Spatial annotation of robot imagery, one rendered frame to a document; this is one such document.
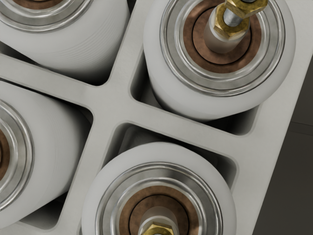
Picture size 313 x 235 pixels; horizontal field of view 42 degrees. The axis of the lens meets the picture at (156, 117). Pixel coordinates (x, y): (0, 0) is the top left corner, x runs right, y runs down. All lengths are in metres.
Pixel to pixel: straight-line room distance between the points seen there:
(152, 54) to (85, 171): 0.12
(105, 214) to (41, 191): 0.04
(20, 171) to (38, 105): 0.04
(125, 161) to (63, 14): 0.10
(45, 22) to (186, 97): 0.10
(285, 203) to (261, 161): 0.20
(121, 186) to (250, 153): 0.12
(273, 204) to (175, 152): 0.29
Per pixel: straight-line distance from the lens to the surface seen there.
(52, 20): 0.26
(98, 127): 0.32
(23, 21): 0.27
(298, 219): 0.53
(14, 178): 0.26
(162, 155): 0.25
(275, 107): 0.33
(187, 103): 0.25
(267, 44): 0.26
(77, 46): 0.27
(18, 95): 0.27
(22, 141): 0.26
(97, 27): 0.27
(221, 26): 0.22
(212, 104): 0.25
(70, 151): 0.30
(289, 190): 0.53
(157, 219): 0.22
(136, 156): 0.25
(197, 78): 0.25
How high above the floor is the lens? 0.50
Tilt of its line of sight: 87 degrees down
